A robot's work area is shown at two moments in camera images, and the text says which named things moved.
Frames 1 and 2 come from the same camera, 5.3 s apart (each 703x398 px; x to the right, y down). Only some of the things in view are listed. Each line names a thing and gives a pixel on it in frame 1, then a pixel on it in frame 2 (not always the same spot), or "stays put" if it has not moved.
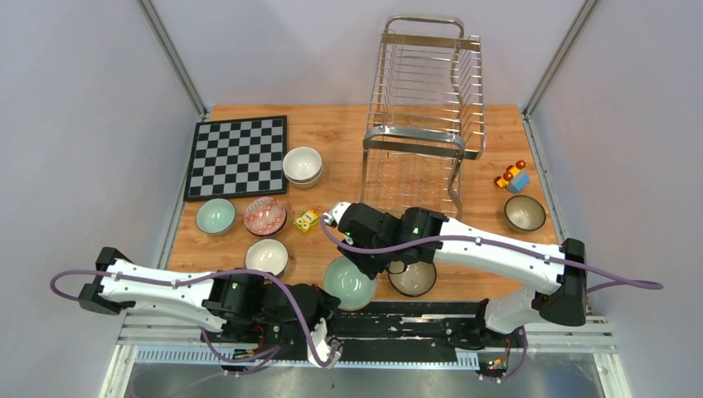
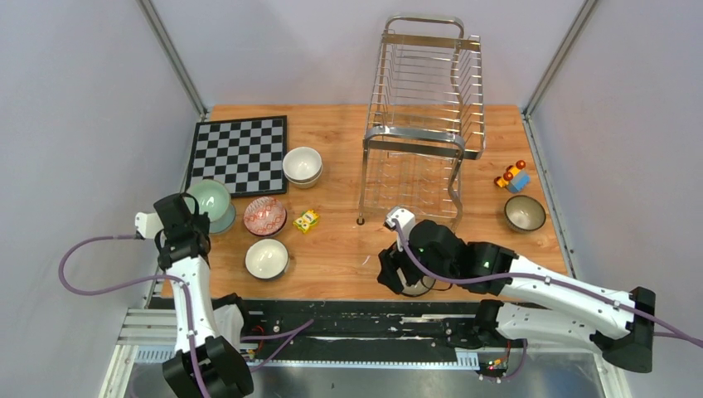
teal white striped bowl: [269, 255] stays put
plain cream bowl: [302, 163] stays put
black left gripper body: [323, 309] → [201, 225]
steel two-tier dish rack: [426, 116] stays put
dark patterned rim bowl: [524, 213] stays put
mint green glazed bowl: [343, 280] → [212, 196]
